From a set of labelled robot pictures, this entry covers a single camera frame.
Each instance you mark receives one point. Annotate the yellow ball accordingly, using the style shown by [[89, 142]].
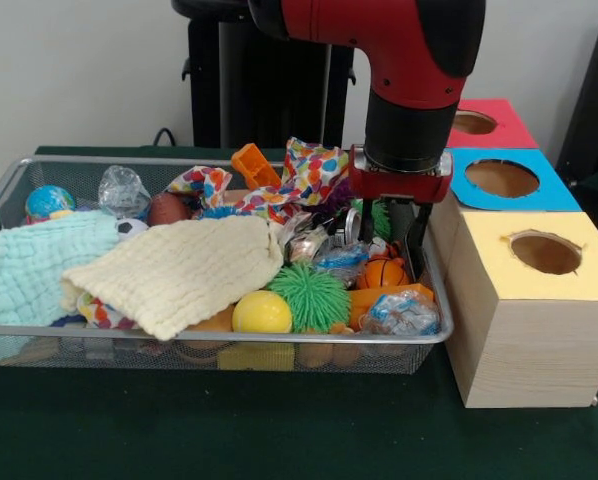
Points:
[[261, 312]]

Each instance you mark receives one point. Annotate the colourful dotted cloth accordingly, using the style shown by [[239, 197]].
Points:
[[314, 170]]

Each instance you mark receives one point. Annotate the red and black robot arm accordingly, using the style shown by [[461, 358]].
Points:
[[404, 65]]

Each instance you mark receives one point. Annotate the mint waffle cloth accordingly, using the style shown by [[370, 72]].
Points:
[[24, 270]]

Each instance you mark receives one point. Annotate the bottle with blue label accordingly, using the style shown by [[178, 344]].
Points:
[[344, 260], [404, 315]]

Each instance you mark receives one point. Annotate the large green spiky ball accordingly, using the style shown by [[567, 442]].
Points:
[[311, 295]]

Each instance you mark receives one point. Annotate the blue globe ball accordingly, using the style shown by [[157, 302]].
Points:
[[49, 202]]

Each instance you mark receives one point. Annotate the orange toy basketball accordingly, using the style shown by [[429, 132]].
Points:
[[381, 274]]

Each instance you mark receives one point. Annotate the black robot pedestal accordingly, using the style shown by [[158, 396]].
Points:
[[279, 100]]

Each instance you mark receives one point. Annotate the cream waffle cloth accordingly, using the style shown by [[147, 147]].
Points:
[[179, 270]]

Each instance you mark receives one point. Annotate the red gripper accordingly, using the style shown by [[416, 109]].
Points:
[[399, 187]]

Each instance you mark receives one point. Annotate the long orange toy block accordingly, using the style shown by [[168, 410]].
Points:
[[409, 290]]

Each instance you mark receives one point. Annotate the silver mesh bin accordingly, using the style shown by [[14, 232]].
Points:
[[129, 356]]

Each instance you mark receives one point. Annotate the wooden box with three holes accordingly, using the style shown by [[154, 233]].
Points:
[[529, 350]]

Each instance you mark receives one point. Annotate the dark green table cloth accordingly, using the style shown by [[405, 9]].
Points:
[[279, 425]]

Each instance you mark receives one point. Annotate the black chair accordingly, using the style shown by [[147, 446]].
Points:
[[596, 100]]

